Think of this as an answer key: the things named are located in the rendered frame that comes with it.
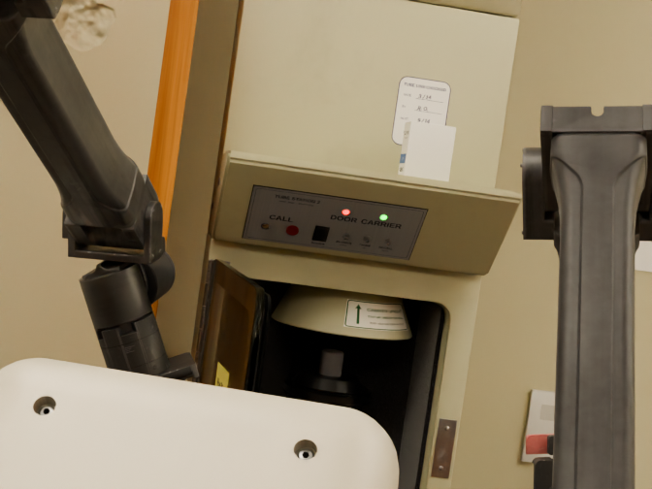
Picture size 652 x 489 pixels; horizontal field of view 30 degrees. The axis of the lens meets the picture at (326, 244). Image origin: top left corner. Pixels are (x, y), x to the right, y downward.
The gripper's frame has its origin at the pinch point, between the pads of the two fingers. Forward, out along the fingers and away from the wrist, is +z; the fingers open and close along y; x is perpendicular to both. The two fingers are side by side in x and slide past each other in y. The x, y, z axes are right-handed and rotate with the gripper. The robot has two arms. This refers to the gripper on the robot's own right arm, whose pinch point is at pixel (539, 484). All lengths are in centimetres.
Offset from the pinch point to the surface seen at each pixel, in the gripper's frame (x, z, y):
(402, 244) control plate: 14.2, 6.8, 25.9
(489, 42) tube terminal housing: 3, 12, 49
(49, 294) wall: 58, 54, 15
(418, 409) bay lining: 9.9, 18.3, 4.6
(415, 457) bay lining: 10.6, 16.3, -0.8
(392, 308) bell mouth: 13.6, 16.2, 17.6
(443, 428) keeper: 8.2, 11.7, 3.8
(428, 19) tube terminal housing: 10, 12, 51
